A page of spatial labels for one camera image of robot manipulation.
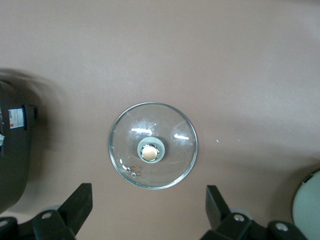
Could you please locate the glass pot lid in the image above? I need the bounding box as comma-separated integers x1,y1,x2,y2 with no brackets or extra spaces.
108,101,199,190

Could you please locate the black rice cooker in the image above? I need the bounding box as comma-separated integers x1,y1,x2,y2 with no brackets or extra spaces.
0,79,40,217

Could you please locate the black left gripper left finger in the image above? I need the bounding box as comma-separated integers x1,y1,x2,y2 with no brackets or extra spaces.
32,183,94,240

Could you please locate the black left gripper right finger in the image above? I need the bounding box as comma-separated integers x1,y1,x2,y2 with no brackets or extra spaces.
202,185,252,240

